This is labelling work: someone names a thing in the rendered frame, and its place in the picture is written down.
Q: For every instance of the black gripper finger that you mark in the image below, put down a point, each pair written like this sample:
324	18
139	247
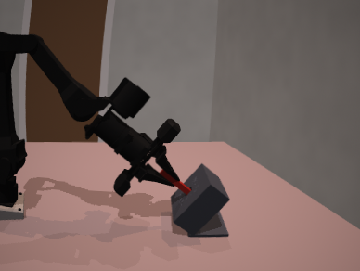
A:
164	165
152	175

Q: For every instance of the dark red rectangular bar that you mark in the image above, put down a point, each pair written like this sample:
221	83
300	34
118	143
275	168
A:
179	184

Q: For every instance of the grey flat panel with square hole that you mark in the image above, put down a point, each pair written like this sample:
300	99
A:
199	210

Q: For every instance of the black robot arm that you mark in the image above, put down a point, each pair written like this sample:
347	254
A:
128	99

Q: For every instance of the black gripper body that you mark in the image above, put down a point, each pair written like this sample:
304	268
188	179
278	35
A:
133	146

